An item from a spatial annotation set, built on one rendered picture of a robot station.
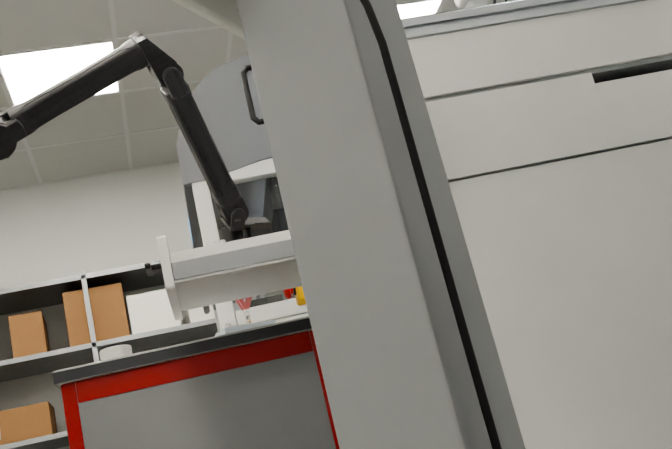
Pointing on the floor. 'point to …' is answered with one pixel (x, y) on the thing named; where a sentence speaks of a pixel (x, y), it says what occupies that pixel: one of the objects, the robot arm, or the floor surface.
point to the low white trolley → (204, 395)
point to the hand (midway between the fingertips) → (245, 306)
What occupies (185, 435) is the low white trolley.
